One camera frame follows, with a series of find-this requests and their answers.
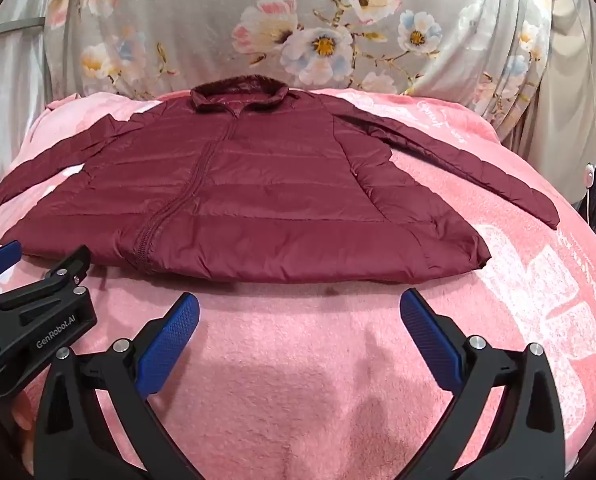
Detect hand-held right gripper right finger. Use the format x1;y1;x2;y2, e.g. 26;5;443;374
400;288;566;480

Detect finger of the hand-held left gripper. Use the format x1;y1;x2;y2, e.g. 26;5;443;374
0;240;23;282
20;245;94;301

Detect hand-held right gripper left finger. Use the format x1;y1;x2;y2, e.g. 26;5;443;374
32;292;201;480

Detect maroon puffer jacket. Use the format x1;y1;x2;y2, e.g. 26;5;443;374
0;80;561;285

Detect pink printed blanket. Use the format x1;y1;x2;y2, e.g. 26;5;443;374
0;86;596;480

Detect white satin curtain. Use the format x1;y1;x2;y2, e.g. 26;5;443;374
0;0;74;201

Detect grey metal bar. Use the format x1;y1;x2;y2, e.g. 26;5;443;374
0;16;46;41

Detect beige pleated curtain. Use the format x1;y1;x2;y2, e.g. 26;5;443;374
492;0;596;221

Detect grey floral cloth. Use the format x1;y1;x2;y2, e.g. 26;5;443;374
43;0;553;136

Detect white round switch with cable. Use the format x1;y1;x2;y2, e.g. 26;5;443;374
582;161;596;221

